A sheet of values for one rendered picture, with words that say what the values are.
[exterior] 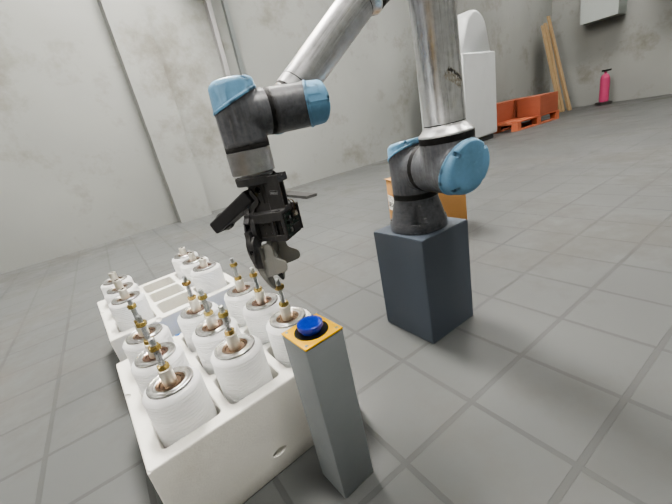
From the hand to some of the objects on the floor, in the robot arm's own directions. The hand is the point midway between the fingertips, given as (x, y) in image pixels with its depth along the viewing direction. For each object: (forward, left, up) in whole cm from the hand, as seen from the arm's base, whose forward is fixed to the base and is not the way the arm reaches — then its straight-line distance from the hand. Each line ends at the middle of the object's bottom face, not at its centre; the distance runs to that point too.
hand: (273, 277), depth 67 cm
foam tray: (+15, -64, -34) cm, 74 cm away
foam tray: (+12, -10, -34) cm, 38 cm away
